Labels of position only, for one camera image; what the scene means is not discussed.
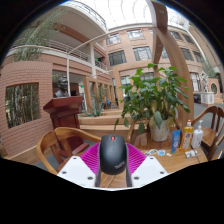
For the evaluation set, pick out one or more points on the dark red wooden pedestal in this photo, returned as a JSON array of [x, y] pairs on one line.
[[65, 113]]

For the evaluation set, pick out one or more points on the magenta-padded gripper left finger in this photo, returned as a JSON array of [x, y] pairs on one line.
[[75, 170]]

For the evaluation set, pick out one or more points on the yellow dish soap bottle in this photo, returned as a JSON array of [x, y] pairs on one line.
[[186, 138]]

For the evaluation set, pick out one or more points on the spiky agave plant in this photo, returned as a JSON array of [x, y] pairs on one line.
[[95, 110]]

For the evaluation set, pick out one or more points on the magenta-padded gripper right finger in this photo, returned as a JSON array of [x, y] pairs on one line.
[[150, 170]]

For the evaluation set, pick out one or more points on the white pump bottle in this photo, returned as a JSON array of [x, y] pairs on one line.
[[197, 137]]

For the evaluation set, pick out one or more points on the white stone statue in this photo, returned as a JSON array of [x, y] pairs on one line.
[[204, 81]]

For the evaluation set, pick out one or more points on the long wooden planter bench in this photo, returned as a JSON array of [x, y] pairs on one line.
[[100, 125]]

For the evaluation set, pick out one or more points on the wooden armchair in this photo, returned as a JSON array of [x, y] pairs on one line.
[[208, 133], [130, 135], [46, 143]]

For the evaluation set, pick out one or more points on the leafy plant in white pot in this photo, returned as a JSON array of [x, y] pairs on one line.
[[153, 96]]

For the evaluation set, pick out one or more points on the small clear plastic bag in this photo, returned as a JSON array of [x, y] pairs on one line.
[[190, 153]]

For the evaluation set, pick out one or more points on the dark bust statue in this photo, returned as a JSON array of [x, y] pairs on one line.
[[61, 88]]

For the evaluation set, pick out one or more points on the blue squeeze tube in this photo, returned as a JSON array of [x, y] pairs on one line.
[[175, 141]]

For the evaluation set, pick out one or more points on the small white paper scrap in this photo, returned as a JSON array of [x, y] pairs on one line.
[[169, 154]]

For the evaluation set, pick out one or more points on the black computer mouse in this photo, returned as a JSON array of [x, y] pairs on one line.
[[113, 155]]

